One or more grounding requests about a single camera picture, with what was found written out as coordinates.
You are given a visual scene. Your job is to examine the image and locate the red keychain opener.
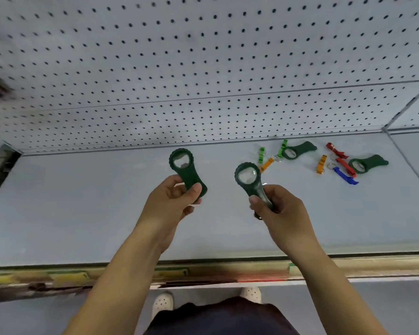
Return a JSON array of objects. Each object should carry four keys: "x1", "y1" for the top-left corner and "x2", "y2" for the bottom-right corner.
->
[
  {"x1": 326, "y1": 142, "x2": 349, "y2": 159},
  {"x1": 336, "y1": 157, "x2": 357, "y2": 178}
]

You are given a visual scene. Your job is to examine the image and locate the white pegboard side panel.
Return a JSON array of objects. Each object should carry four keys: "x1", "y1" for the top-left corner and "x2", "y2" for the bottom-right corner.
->
[{"x1": 384, "y1": 88, "x2": 419, "y2": 131}]

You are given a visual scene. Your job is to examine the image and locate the shelf edge price rail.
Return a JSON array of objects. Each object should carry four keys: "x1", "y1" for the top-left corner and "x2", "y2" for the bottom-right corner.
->
[{"x1": 0, "y1": 254, "x2": 419, "y2": 293}]

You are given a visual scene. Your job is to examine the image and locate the dark shorts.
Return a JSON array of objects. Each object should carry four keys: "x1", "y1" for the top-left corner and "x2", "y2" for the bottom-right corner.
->
[{"x1": 145, "y1": 297, "x2": 300, "y2": 335}]

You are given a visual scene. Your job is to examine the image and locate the person's right forearm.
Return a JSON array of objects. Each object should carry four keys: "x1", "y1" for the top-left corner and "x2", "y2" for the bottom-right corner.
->
[{"x1": 288, "y1": 247, "x2": 391, "y2": 335}]

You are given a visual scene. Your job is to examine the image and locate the person's left hand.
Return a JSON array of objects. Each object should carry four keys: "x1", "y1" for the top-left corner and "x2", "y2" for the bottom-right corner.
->
[{"x1": 134, "y1": 175, "x2": 204, "y2": 254}]

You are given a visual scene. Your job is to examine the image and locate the white pegboard back panel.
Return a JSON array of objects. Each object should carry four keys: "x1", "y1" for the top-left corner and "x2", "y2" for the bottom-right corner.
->
[{"x1": 0, "y1": 0, "x2": 419, "y2": 154}]

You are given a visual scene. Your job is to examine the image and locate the person's right hand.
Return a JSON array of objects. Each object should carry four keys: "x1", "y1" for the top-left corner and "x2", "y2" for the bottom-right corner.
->
[{"x1": 248, "y1": 185, "x2": 324, "y2": 257}]

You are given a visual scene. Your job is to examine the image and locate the white shoe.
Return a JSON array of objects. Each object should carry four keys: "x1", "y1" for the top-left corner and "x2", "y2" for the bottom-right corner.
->
[
  {"x1": 152, "y1": 292, "x2": 174, "y2": 319},
  {"x1": 240, "y1": 287, "x2": 262, "y2": 305}
]

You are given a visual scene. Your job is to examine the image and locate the white left shoe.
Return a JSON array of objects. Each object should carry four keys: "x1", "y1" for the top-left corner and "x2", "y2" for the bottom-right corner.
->
[{"x1": 152, "y1": 292, "x2": 174, "y2": 319}]

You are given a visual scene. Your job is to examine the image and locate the dark green bottle opener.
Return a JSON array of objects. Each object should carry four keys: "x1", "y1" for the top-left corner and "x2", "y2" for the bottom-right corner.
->
[
  {"x1": 281, "y1": 141, "x2": 317, "y2": 161},
  {"x1": 169, "y1": 148, "x2": 208, "y2": 206},
  {"x1": 349, "y1": 154, "x2": 389, "y2": 175},
  {"x1": 234, "y1": 162, "x2": 274, "y2": 219}
]

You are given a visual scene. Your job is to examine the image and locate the person's left forearm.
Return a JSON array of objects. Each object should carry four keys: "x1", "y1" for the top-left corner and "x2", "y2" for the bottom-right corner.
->
[{"x1": 61, "y1": 225, "x2": 166, "y2": 335}]

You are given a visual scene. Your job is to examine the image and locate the blue keychain opener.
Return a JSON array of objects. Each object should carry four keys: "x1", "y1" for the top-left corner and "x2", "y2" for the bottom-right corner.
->
[{"x1": 327, "y1": 164, "x2": 359, "y2": 185}]

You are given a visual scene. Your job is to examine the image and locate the green yellow shelf label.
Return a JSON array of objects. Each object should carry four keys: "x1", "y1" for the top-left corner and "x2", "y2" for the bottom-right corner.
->
[{"x1": 154, "y1": 268, "x2": 191, "y2": 280}]

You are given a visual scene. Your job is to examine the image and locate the white right shoe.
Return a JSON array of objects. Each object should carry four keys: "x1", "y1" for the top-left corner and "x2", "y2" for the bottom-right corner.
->
[{"x1": 240, "y1": 287, "x2": 262, "y2": 305}]

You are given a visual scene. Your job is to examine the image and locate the red shelf label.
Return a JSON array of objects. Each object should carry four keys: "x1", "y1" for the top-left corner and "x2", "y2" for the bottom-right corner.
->
[{"x1": 237, "y1": 272, "x2": 290, "y2": 283}]

